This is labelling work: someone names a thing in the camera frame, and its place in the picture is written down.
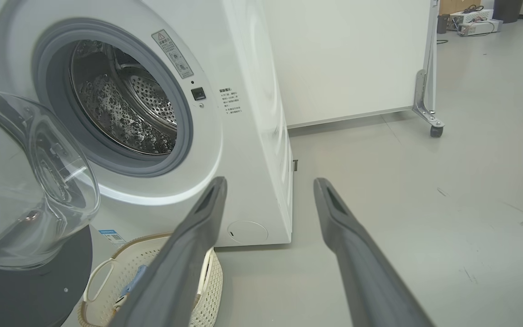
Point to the stainless steel washing machine drum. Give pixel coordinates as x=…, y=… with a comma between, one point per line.
x=120, y=113

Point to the brown cardboard box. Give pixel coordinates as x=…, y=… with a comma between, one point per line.
x=454, y=5

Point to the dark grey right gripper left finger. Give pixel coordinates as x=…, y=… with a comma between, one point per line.
x=175, y=268

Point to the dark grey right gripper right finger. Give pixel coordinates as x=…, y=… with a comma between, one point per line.
x=370, y=281

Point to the round dark glass washer door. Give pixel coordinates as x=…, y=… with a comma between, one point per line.
x=12, y=190

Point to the white partition panel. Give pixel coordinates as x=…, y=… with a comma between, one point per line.
x=347, y=59

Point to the blue energy label sticker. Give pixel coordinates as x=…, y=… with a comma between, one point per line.
x=111, y=237

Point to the white electronic device box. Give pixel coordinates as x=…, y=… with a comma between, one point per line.
x=481, y=28

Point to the cream perforated laundry basket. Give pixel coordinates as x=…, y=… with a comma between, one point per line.
x=107, y=290

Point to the metal caster bracket with wheel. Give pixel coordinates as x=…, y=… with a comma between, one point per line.
x=425, y=109

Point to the black door latch socket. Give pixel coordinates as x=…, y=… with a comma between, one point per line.
x=198, y=93

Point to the blue bear print garment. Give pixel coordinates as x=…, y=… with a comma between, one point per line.
x=134, y=284

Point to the grey warning sticker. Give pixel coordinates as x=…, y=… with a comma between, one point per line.
x=173, y=53

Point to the white perforated box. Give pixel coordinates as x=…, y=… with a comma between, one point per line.
x=472, y=16

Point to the dark grey waste bin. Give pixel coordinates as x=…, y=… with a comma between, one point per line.
x=507, y=10

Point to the round drain filter cover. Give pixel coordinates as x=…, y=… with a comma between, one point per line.
x=247, y=232

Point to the white Hisense washing machine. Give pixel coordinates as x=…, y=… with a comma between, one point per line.
x=239, y=150

